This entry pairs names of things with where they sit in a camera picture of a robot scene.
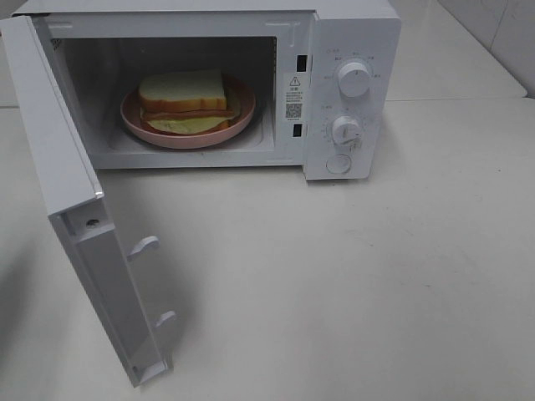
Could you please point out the round white door button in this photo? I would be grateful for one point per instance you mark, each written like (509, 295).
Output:
(338, 164)

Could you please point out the pink round plate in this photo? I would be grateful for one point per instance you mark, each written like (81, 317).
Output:
(243, 93)

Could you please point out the white bread sandwich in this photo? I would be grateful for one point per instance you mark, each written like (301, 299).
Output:
(187, 103)

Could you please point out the white microwave door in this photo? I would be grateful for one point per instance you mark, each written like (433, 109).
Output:
(74, 198)

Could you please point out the lower white timer knob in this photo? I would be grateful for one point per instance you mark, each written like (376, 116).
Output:
(346, 131)

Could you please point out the white warning label sticker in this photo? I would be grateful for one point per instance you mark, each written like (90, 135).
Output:
(294, 95)

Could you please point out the white microwave oven body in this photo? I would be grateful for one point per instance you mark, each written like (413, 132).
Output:
(108, 47)

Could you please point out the upper white power knob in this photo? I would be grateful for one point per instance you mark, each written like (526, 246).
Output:
(353, 79)

